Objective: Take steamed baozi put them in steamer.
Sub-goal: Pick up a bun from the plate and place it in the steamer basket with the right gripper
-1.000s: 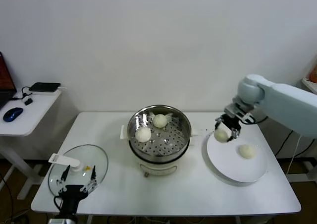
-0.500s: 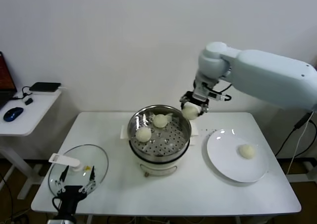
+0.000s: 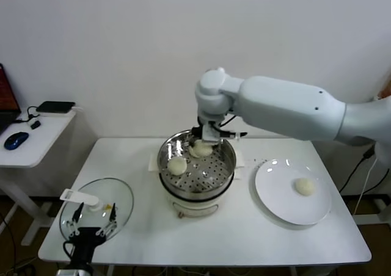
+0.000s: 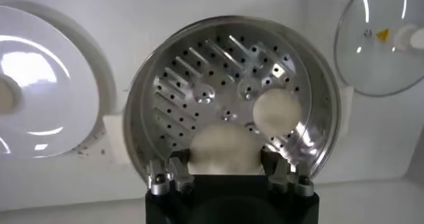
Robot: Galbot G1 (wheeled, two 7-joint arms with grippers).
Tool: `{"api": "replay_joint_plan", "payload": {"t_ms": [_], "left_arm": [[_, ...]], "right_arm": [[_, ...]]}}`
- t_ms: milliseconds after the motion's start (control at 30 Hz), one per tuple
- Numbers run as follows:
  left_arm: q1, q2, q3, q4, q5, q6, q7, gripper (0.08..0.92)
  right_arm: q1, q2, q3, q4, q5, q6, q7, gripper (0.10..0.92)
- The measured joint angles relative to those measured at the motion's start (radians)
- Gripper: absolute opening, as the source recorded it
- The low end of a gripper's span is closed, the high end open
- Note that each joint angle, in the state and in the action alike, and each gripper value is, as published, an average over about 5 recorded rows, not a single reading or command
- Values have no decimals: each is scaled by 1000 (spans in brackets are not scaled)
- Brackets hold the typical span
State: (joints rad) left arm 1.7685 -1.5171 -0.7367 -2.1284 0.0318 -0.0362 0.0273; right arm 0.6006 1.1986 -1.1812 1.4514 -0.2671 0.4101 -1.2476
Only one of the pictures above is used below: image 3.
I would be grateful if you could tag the white side desk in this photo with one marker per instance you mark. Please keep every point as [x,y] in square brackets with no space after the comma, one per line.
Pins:
[30,149]

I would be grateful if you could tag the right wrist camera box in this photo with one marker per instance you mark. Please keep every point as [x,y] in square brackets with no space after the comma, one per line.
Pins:
[233,134]

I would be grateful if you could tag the orange object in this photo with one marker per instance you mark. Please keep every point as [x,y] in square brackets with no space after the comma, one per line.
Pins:
[386,88]

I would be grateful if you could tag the blue computer mouse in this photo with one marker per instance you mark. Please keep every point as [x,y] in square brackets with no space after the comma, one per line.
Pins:
[16,140]

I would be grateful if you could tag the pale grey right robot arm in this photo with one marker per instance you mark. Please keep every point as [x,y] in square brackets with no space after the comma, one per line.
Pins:
[290,105]

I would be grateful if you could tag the perforated steel steamer basket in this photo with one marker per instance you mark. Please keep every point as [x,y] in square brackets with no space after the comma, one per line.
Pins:
[210,172]

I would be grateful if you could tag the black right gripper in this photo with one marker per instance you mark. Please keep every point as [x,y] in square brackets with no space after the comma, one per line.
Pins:
[209,133]

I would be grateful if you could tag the white round plate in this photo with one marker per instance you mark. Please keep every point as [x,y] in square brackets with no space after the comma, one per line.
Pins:
[275,196]

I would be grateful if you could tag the flat black box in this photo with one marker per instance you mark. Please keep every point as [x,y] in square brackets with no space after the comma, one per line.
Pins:
[55,107]

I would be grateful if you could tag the black laptop with red screen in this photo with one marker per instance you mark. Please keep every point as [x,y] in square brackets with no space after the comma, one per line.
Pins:
[6,99]

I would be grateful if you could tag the white electric cooker pot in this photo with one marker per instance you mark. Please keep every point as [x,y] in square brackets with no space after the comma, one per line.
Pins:
[195,207]

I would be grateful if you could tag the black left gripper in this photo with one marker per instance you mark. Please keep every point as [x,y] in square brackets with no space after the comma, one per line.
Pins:
[87,236]

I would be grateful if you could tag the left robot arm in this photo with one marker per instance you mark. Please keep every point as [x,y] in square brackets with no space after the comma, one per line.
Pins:
[74,265]

